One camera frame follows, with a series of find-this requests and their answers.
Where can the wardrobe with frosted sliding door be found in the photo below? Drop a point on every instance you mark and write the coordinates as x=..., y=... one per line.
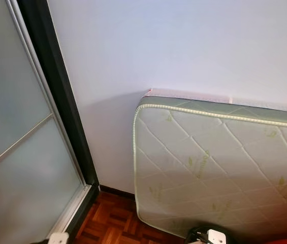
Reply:
x=16, y=127

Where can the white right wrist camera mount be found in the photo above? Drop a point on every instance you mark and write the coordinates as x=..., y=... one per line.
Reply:
x=217, y=237

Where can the dark wooden skirting board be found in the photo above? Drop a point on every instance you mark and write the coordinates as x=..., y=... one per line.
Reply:
x=115, y=192

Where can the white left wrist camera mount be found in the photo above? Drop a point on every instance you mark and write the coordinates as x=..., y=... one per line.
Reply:
x=59, y=238

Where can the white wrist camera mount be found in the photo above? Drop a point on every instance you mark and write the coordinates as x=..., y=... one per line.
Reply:
x=59, y=238
x=217, y=237

